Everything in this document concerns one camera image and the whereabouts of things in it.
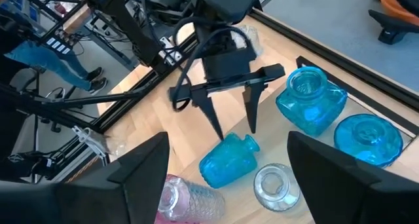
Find orange shop vacuum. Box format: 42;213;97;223
368;0;419;45

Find teal square glass vase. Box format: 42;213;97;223
275;65;348;137

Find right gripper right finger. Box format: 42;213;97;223
286;130;419;224

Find clear ribbed glass vase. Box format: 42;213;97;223
253;162;301;213

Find clear diamond-pattern jar vase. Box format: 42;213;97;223
156;174;227;224

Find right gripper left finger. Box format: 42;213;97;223
0;131;171;224

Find small teal bottle vase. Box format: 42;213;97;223
198;132;261;189

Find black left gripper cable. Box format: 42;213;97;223
170;16;253;113

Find wooden side table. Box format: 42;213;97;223
62;1;138;71

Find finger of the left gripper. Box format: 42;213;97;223
242;81;266;134
191;90;226;142

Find person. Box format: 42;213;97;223
0;0;109;96

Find button box white keys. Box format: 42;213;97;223
45;36;72;56

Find teal round glass vase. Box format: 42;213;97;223
333;113;404;168

